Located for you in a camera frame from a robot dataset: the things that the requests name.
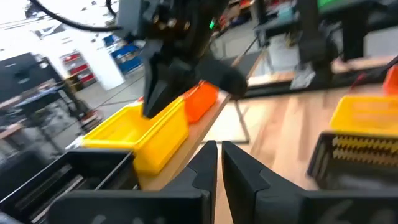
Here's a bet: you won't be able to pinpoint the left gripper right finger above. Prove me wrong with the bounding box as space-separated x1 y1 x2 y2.
221 140 398 224

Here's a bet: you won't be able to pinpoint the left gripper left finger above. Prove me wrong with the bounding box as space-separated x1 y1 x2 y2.
48 139 218 224

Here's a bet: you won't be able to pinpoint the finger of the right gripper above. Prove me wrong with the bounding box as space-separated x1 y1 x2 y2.
142 42 200 119

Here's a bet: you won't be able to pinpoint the orange slotted plastic basket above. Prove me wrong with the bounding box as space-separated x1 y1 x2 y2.
382 63 398 95
182 80 220 124

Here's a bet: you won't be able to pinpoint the yellow slotted plastic basket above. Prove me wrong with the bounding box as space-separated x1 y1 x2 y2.
81 96 190 150
133 105 190 175
328 94 398 138

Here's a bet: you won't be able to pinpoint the black slotted plastic basket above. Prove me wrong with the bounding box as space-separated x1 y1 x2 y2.
0 148 140 224
307 130 398 191

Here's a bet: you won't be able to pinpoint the blue storage bins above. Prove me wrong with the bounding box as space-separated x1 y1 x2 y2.
103 33 143 75

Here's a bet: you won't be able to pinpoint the red drawer cabinet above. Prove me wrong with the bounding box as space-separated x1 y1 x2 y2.
60 51 97 90

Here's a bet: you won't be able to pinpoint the dark grey desk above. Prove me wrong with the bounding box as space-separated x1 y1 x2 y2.
253 0 398 63

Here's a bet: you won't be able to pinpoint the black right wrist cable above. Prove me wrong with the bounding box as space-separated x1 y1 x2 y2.
29 0 123 33

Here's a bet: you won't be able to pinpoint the black aluminium table frame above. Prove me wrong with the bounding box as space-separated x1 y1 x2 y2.
242 70 398 99

